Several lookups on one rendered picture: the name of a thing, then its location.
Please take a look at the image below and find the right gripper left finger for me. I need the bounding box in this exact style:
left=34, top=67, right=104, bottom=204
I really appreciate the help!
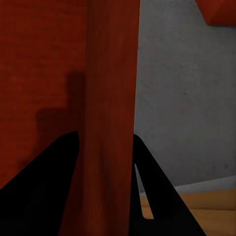
left=0, top=131, right=80, bottom=236

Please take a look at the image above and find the storage box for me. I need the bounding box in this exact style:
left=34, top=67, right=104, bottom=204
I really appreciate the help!
left=0, top=0, right=140, bottom=236
left=195, top=0, right=236, bottom=26

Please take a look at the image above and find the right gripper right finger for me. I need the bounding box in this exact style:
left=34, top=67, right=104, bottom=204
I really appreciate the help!
left=128, top=134, right=206, bottom=236

